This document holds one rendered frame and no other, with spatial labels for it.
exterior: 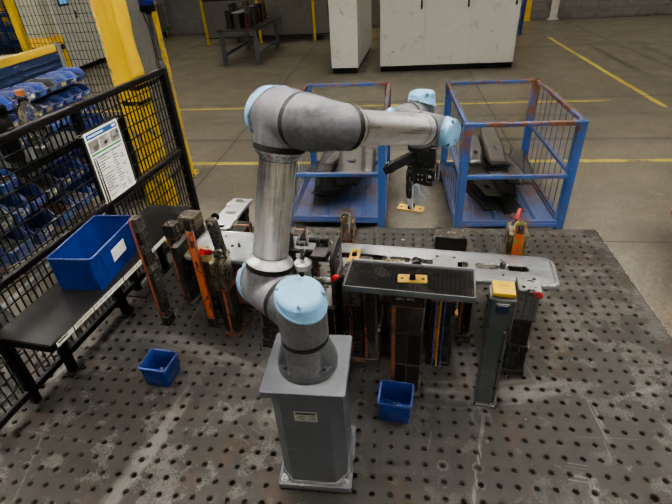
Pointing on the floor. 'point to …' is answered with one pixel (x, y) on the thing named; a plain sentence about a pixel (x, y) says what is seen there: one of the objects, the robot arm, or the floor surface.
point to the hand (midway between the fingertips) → (410, 203)
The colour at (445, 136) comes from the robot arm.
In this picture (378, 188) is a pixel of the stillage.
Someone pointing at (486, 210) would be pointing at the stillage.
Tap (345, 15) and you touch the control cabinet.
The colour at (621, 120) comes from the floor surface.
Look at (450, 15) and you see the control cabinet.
